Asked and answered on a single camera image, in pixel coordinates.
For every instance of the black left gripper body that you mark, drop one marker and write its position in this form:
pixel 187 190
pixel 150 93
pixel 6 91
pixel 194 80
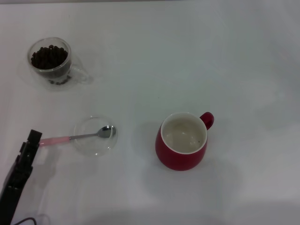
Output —
pixel 14 187

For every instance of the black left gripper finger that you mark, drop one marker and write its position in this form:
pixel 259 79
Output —
pixel 29 152

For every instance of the coffee beans heap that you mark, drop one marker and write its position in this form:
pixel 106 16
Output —
pixel 49 57

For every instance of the clear glass saucer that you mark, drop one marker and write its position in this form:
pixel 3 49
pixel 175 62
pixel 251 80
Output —
pixel 93 148

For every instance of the red ceramic mug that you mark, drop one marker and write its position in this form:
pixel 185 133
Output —
pixel 178 161

